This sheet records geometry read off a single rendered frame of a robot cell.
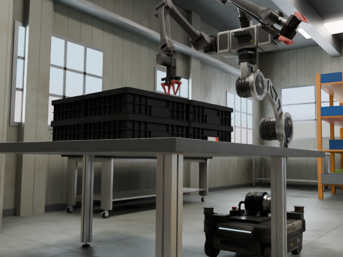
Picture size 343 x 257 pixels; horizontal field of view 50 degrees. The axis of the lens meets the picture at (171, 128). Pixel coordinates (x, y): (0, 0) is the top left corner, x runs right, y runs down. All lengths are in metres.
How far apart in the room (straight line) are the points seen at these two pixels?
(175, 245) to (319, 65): 8.70
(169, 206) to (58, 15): 4.13
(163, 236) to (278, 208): 0.91
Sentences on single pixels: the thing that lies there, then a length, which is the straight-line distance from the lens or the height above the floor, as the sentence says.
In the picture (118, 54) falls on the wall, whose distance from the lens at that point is 5.59.
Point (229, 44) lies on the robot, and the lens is 2.60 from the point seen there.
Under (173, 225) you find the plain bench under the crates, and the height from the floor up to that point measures 0.44.
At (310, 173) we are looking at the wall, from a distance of 9.42.
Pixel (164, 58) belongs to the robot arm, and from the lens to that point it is 1.96.
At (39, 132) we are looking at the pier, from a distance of 4.46.
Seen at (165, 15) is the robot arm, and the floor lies 1.48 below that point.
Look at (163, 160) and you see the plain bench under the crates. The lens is 1.12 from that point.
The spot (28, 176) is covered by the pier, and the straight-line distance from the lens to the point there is 4.39.
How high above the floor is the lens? 0.64
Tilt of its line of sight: 5 degrees up
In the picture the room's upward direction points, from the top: 1 degrees clockwise
